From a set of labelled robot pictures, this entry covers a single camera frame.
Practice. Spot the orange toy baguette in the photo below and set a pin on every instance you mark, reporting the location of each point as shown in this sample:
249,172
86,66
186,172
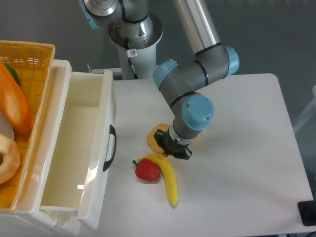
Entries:
13,103

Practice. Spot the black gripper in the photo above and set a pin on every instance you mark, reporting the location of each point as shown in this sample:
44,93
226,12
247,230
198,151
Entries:
165,146

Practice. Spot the white toy radish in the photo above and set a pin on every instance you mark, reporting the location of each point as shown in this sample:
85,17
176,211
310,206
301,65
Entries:
5,128

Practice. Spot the yellow toy banana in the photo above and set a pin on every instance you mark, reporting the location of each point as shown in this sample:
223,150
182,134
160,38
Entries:
169,176

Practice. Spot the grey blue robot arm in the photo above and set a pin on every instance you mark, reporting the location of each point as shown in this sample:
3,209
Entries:
177,84

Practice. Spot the beige toy donut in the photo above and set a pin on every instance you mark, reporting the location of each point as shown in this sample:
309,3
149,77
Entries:
10,158

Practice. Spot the black device at edge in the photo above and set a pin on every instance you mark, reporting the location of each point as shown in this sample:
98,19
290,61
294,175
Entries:
307,210

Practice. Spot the red toy bell pepper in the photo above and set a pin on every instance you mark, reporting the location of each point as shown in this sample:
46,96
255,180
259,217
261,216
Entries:
147,170

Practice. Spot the white drawer cabinet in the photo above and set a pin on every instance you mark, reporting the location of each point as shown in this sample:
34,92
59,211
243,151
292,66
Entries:
28,220

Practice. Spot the yellow woven plastic basket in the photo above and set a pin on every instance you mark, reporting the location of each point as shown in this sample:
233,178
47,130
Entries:
32,62

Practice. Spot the orange toy bread slice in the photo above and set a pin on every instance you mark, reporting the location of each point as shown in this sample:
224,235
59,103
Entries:
165,127

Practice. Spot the white plastic drawer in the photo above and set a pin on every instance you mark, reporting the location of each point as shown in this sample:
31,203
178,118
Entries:
84,151

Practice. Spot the white frame at right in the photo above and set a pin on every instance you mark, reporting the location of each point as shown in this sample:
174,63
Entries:
307,113

